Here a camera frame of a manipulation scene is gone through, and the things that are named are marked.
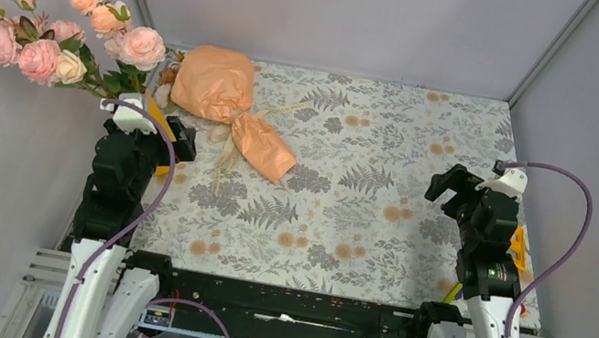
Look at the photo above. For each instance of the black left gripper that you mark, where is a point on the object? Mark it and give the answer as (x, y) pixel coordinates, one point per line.
(184, 147)

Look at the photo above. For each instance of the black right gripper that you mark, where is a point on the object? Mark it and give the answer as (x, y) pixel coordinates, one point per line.
(458, 178)

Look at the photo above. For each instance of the cream printed ribbon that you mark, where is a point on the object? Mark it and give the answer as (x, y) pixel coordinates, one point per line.
(250, 136)

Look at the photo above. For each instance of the orange paper bouquet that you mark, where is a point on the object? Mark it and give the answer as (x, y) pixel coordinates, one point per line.
(209, 82)

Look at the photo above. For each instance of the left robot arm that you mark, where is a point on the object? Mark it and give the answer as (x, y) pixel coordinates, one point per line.
(97, 299)

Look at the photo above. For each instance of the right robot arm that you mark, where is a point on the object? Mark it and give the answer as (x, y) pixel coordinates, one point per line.
(486, 213)

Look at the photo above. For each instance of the yellow vase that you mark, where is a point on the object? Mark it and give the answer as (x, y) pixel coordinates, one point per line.
(152, 108)

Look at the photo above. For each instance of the pink rose bunch in vase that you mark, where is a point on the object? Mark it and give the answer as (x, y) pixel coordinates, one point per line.
(57, 53)

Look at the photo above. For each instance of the yellow triangular plastic toy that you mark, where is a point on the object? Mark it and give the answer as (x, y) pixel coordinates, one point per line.
(518, 249)

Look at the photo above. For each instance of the floral patterned table mat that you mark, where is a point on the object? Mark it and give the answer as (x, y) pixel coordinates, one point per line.
(350, 218)

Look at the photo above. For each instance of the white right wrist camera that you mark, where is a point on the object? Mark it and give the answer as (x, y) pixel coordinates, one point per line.
(511, 182)

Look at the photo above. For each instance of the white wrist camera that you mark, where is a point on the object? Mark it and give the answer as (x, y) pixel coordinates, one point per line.
(511, 182)
(131, 113)

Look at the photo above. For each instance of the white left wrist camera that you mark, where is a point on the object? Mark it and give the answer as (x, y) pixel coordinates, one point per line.
(131, 113)

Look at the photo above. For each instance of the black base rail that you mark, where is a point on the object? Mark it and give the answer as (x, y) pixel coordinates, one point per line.
(255, 310)

